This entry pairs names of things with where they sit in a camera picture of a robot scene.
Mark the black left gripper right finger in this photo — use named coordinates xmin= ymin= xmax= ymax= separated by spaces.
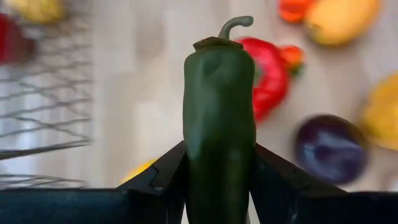
xmin=250 ymin=142 xmax=398 ymax=224

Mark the red bell pepper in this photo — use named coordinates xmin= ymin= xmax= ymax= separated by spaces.
xmin=236 ymin=36 xmax=292 ymax=124

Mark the orange carrot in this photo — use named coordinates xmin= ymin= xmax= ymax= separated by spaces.
xmin=277 ymin=0 xmax=315 ymax=24

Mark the red fruit with green stem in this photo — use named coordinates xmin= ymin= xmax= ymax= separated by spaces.
xmin=0 ymin=14 xmax=37 ymax=65

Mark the small red tomato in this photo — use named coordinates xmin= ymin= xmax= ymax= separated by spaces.
xmin=278 ymin=45 xmax=306 ymax=78

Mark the yellow bell pepper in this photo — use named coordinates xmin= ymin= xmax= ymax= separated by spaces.
xmin=359 ymin=73 xmax=398 ymax=152

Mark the orange-yellow citrus fruit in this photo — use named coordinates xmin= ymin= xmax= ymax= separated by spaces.
xmin=303 ymin=0 xmax=382 ymax=47

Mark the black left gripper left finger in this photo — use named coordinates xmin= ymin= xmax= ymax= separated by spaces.
xmin=0 ymin=140 xmax=187 ymax=224

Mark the round purple eggplant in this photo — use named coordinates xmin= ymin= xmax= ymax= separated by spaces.
xmin=294 ymin=114 xmax=370 ymax=186

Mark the dark green poblano pepper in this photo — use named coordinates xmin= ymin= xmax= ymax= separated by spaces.
xmin=182 ymin=16 xmax=257 ymax=224

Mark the yellow lemon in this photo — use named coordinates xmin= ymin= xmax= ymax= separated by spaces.
xmin=119 ymin=157 xmax=158 ymax=185
xmin=4 ymin=0 xmax=67 ymax=24

